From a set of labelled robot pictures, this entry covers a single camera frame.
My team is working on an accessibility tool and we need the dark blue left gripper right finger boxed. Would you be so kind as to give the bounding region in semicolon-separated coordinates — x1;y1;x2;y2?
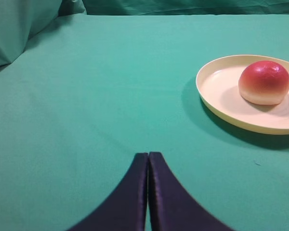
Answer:
148;152;232;231

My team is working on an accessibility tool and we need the pale yellow plastic plate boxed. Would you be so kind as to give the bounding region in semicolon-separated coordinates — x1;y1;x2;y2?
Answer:
196;54;289;135

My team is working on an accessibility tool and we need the round glossy bread bun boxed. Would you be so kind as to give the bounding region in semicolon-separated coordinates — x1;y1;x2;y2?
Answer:
238;61;289;105

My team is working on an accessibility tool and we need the green cloth table cover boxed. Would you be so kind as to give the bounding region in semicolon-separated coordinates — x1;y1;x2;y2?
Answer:
0;14;289;231

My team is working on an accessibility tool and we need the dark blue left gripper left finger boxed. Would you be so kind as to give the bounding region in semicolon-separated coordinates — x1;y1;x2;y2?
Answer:
69;153;148;231

